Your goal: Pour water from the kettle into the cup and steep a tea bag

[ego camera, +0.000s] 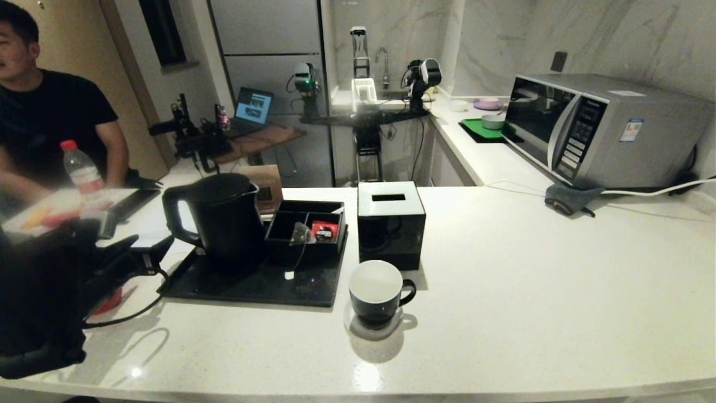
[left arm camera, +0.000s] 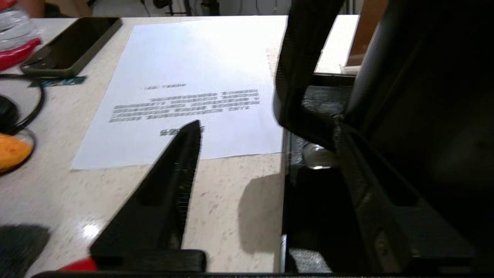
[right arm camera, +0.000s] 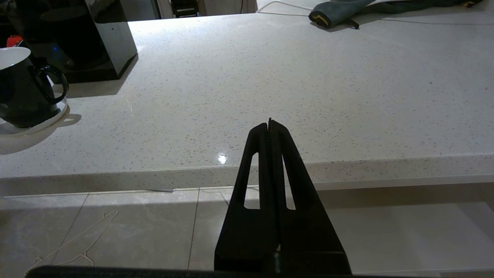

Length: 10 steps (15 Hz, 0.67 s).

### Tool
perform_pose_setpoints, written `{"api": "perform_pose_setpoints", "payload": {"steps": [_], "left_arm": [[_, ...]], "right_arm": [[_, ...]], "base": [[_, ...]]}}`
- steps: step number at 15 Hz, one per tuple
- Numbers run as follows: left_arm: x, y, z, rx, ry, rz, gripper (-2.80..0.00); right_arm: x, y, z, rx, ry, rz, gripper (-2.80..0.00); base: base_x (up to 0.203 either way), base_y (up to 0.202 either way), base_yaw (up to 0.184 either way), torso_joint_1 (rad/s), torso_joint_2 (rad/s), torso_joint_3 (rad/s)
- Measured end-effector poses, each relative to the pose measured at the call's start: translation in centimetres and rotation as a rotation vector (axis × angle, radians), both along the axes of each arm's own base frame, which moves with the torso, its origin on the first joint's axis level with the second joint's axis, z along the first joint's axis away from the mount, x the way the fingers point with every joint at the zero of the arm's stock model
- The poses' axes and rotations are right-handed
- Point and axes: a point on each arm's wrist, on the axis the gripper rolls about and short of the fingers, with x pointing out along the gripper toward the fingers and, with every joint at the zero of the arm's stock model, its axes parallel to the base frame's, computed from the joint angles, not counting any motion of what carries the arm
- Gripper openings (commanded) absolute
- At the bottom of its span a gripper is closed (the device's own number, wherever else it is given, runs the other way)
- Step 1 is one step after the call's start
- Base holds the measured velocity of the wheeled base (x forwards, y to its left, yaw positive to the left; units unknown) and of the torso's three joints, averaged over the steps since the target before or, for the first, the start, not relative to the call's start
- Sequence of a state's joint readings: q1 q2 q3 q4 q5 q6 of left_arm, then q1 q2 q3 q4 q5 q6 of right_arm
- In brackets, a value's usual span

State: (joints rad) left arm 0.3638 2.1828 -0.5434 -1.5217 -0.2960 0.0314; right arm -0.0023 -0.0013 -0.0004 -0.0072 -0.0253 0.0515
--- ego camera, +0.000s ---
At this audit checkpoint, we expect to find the open laptop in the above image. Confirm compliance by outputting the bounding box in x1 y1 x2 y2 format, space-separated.
227 87 275 139

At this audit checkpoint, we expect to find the grey-blue cloth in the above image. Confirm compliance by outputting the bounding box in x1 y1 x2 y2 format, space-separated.
544 182 605 217

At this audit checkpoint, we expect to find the black serving tray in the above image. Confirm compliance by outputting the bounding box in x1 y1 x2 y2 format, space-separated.
158 223 350 307

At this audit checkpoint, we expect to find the upright black gripper stand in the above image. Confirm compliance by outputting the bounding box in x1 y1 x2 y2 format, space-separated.
351 26 371 79

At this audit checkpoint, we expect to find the pyramid tea bag with string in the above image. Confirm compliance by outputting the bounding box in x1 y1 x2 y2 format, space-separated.
285 221 317 279

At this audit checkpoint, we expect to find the thick white power cable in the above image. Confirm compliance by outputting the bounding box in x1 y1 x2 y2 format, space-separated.
599 176 716 196

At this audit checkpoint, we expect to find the black compartment organizer box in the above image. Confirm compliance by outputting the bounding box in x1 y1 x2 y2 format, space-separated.
265 199 347 263

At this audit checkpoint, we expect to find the wooden desk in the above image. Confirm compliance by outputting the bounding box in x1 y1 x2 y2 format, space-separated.
213 124 307 165

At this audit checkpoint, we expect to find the green cutting board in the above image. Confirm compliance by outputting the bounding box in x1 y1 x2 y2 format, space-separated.
461 118 507 139

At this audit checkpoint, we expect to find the white dish rack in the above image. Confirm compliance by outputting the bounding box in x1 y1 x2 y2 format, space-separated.
351 78 379 111

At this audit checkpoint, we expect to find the silver microwave oven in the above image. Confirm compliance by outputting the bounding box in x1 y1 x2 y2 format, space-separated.
502 73 715 189

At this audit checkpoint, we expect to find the green cutting mat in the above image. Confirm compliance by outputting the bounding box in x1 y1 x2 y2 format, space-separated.
459 119 524 144

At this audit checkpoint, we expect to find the brown QR code sign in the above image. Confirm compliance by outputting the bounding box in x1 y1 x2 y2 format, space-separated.
241 164 284 215

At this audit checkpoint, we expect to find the plastic bottle red cap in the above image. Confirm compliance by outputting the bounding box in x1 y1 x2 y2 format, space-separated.
61 140 106 194

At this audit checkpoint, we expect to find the black tissue box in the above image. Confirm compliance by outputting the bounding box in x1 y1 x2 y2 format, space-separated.
357 180 426 270

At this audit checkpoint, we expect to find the black cup white inside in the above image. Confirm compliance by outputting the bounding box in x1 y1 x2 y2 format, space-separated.
348 260 417 324

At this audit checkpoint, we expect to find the beige wooden door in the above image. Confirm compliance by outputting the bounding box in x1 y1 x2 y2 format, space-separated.
11 0 168 180

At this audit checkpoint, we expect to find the white printed paper sheet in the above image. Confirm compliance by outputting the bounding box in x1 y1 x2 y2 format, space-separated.
131 215 194 250

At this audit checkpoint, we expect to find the white saucer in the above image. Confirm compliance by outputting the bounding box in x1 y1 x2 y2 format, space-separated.
345 305 404 341

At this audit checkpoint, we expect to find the black smartphone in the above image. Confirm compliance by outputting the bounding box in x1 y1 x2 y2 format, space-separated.
101 189 163 238

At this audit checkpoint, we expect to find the pink toy vegetable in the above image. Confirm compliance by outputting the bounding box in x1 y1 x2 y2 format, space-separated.
42 210 79 227

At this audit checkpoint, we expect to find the person in black t-shirt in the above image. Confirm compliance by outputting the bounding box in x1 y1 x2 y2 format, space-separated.
0 2 146 191

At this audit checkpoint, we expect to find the dark window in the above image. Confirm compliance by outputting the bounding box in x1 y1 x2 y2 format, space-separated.
139 0 189 69

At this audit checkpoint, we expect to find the black electric kettle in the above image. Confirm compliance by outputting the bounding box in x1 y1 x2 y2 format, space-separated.
162 173 267 266

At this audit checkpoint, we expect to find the grey refrigerator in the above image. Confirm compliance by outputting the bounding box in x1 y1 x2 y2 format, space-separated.
208 0 336 187

